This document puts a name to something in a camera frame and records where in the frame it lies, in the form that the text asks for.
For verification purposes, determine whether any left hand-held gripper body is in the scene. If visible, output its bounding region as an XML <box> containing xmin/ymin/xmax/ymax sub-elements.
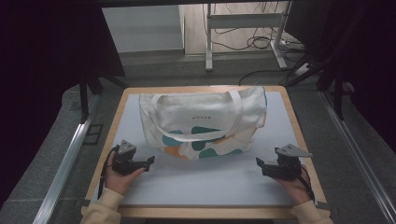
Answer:
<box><xmin>111</xmin><ymin>139</ymin><xmax>148</xmax><ymax>176</ymax></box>

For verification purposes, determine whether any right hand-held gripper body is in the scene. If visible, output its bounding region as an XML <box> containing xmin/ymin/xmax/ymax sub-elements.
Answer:
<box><xmin>262</xmin><ymin>143</ymin><xmax>314</xmax><ymax>181</ymax></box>

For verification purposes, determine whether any white canvas tote bag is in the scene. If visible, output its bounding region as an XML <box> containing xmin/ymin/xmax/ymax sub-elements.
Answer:
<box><xmin>138</xmin><ymin>86</ymin><xmax>269</xmax><ymax>161</ymax></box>

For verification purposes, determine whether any person's left hand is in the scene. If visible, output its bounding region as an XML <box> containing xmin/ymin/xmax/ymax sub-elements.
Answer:
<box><xmin>104</xmin><ymin>162</ymin><xmax>146</xmax><ymax>197</ymax></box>

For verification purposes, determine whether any person's right hand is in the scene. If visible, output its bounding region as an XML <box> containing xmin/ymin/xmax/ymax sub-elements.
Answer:
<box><xmin>274</xmin><ymin>164</ymin><xmax>313</xmax><ymax>206</ymax></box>

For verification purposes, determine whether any black floor plate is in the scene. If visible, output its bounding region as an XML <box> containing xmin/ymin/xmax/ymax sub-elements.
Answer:
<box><xmin>82</xmin><ymin>123</ymin><xmax>105</xmax><ymax>146</ymax></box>

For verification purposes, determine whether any white table mat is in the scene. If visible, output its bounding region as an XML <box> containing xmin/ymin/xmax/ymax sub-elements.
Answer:
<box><xmin>92</xmin><ymin>91</ymin><xmax>313</xmax><ymax>208</ymax></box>

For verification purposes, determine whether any wooden table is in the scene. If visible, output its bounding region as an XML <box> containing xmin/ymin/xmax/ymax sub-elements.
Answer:
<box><xmin>81</xmin><ymin>85</ymin><xmax>332</xmax><ymax>220</ymax></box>

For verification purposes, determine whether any black metal stand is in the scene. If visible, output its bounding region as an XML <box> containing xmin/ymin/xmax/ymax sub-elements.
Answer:
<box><xmin>284</xmin><ymin>51</ymin><xmax>347</xmax><ymax>121</ymax></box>
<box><xmin>77</xmin><ymin>72</ymin><xmax>129</xmax><ymax>124</ymax></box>

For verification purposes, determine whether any white power strip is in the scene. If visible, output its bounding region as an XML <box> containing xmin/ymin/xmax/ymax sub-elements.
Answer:
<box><xmin>293</xmin><ymin>63</ymin><xmax>313</xmax><ymax>77</ymax></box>

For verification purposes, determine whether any dark curtain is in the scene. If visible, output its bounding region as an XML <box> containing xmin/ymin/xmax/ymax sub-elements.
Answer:
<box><xmin>283</xmin><ymin>0</ymin><xmax>396</xmax><ymax>154</ymax></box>
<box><xmin>0</xmin><ymin>0</ymin><xmax>126</xmax><ymax>208</ymax></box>

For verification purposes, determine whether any white board panel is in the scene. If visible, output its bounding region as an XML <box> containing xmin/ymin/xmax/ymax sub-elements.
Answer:
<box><xmin>101</xmin><ymin>4</ymin><xmax>185</xmax><ymax>53</ymax></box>

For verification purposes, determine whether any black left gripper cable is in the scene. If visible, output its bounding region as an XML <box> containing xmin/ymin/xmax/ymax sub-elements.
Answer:
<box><xmin>96</xmin><ymin>144</ymin><xmax>121</xmax><ymax>201</ymax></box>

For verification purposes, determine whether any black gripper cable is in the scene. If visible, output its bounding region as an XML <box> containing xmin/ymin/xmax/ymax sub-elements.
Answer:
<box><xmin>298</xmin><ymin>169</ymin><xmax>317</xmax><ymax>203</ymax></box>
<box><xmin>96</xmin><ymin>144</ymin><xmax>121</xmax><ymax>201</ymax></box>

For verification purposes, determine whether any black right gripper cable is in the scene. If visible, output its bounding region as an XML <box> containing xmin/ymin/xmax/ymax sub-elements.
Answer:
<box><xmin>298</xmin><ymin>169</ymin><xmax>317</xmax><ymax>203</ymax></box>

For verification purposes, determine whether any aluminium floor rail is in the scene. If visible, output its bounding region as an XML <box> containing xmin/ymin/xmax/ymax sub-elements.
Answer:
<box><xmin>32</xmin><ymin>94</ymin><xmax>103</xmax><ymax>224</ymax></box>
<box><xmin>319</xmin><ymin>90</ymin><xmax>396</xmax><ymax>224</ymax></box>

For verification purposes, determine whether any long black floor cable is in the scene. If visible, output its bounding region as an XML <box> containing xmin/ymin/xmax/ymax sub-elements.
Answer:
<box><xmin>237</xmin><ymin>66</ymin><xmax>292</xmax><ymax>86</ymax></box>

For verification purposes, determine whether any tangle of black floor cables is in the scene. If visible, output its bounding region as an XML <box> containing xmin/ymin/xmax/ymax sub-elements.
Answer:
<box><xmin>210</xmin><ymin>2</ymin><xmax>307</xmax><ymax>53</ymax></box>

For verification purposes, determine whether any white metal desk frame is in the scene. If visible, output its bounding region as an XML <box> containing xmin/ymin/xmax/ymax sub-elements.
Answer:
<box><xmin>204</xmin><ymin>1</ymin><xmax>293</xmax><ymax>72</ymax></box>

